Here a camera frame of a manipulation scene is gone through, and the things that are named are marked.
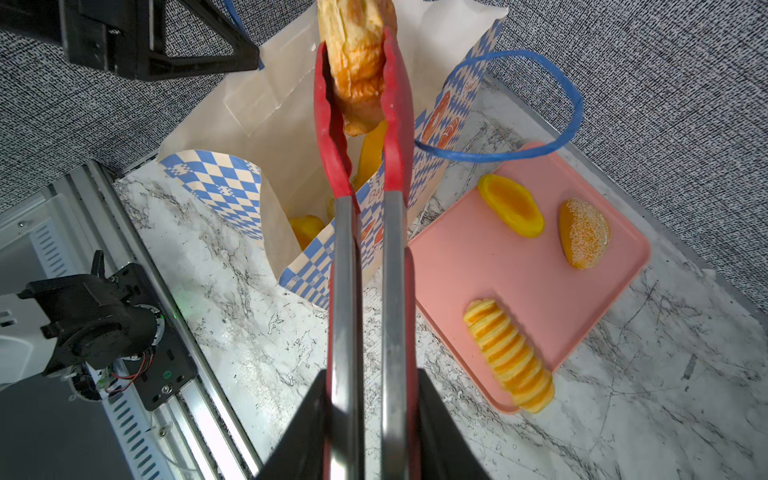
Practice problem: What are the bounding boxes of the orange oval bread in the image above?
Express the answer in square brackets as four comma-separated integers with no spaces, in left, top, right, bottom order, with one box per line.
[477,174,545,238]

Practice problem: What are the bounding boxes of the blue checkered paper bag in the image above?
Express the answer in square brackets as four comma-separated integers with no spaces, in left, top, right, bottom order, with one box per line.
[159,1,509,308]

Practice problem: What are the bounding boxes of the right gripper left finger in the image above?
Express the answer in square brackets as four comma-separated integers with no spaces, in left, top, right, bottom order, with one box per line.
[255,370,327,480]

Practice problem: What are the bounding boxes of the ridged yellow bread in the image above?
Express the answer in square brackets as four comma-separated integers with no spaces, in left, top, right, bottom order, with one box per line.
[463,299,556,414]

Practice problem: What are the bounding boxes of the aluminium front rail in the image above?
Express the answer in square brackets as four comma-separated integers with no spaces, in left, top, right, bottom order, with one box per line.
[1,162,262,479]

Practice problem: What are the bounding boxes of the small round golden bun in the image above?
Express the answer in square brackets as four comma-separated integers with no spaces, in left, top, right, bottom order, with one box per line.
[289,215,326,250]

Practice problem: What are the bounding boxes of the triangular brown bread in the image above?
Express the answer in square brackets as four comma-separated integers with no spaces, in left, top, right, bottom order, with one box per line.
[317,0,397,137]

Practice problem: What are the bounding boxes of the red kitchen tongs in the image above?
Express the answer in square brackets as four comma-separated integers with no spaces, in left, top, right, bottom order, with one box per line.
[313,29,422,479]

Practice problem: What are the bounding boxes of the pale bread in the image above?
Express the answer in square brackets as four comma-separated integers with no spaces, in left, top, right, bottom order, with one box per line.
[558,198,611,270]

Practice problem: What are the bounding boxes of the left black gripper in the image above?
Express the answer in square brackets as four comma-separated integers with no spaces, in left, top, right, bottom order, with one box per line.
[1,1,261,81]

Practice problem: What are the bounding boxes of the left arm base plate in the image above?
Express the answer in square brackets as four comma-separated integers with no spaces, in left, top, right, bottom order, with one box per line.
[76,263,198,411]

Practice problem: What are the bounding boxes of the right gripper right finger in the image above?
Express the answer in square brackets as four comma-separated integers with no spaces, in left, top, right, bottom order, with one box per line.
[418,369,489,480]

